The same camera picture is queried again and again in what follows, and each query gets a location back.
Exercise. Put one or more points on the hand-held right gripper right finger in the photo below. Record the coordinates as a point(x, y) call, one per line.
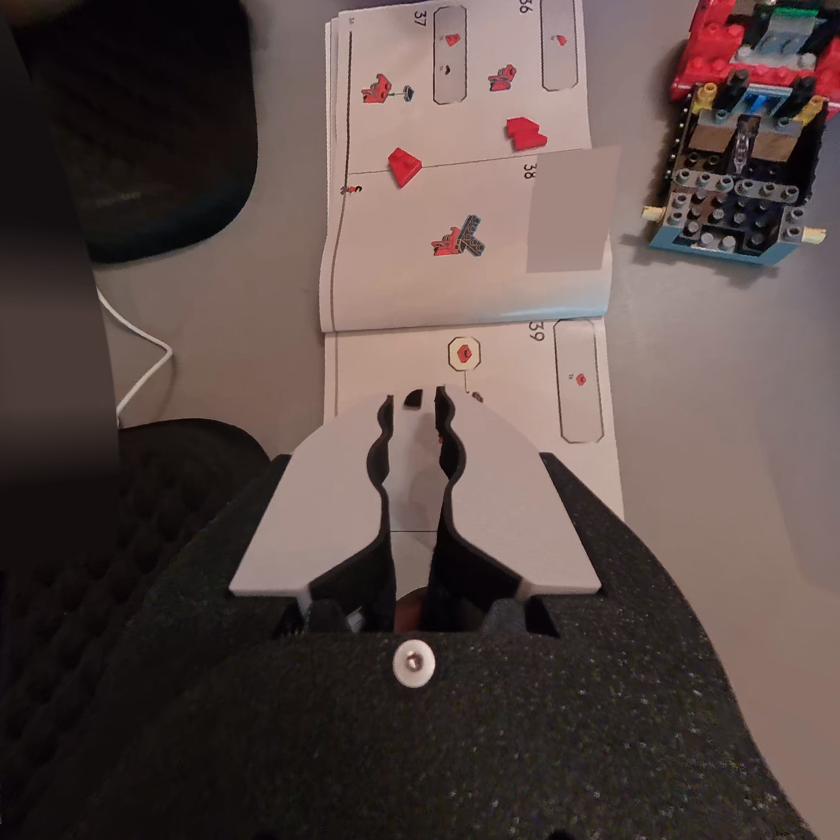
point(518, 518)

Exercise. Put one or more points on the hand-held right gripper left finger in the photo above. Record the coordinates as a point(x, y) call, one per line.
point(315, 518)

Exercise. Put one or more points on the small black lego piece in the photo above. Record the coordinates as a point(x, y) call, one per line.
point(413, 397)

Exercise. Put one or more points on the white lego instruction booklet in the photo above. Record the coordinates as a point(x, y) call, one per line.
point(407, 275)

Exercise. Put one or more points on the red lego wedge plate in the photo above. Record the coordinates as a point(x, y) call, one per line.
point(403, 167)

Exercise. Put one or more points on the red and black lego car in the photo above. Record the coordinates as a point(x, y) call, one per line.
point(741, 164)

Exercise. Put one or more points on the person's right hand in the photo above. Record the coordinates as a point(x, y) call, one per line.
point(410, 610)

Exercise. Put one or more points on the black quilted wrist rest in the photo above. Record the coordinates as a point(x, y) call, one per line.
point(98, 558)
point(170, 131)

